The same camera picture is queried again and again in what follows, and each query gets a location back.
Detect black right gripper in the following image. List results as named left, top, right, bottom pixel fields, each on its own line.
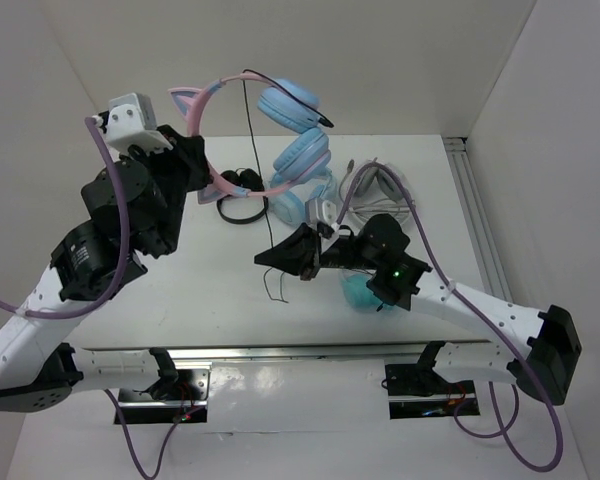
left=254, top=222, right=380, bottom=280

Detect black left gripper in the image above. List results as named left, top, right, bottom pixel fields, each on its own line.
left=119, top=123, right=213, bottom=254

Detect black audio cable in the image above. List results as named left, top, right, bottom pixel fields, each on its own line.
left=241, top=68, right=335, bottom=304

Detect pink blue cat-ear headphones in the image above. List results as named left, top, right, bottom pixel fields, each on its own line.
left=169, top=69, right=333, bottom=205

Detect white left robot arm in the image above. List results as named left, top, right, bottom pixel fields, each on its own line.
left=0, top=125, right=211, bottom=413

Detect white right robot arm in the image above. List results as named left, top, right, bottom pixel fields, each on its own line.
left=254, top=214, right=582, bottom=405

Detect light blue gaming headphones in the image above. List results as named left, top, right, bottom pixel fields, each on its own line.
left=269, top=168, right=338, bottom=228

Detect teal white cat-ear headphones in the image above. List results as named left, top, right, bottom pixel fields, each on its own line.
left=339, top=269, right=396, bottom=313

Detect black on-ear headphones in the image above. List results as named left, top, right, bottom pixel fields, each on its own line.
left=215, top=168, right=269, bottom=226

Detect white grey gaming headphones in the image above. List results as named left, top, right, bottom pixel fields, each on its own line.
left=338, top=159, right=411, bottom=226

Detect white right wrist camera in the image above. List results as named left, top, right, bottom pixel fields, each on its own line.
left=305, top=197, right=351, bottom=241

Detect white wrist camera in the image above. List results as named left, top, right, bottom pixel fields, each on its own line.
left=305, top=197, right=351, bottom=241
left=93, top=93, right=172, bottom=154

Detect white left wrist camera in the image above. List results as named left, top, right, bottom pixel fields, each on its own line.
left=93, top=93, right=172, bottom=154

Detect aluminium front rail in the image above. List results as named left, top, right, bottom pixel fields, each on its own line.
left=69, top=342, right=511, bottom=364

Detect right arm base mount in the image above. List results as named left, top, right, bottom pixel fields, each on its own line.
left=381, top=364, right=480, bottom=420

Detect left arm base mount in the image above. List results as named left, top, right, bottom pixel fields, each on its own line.
left=117, top=347, right=211, bottom=425

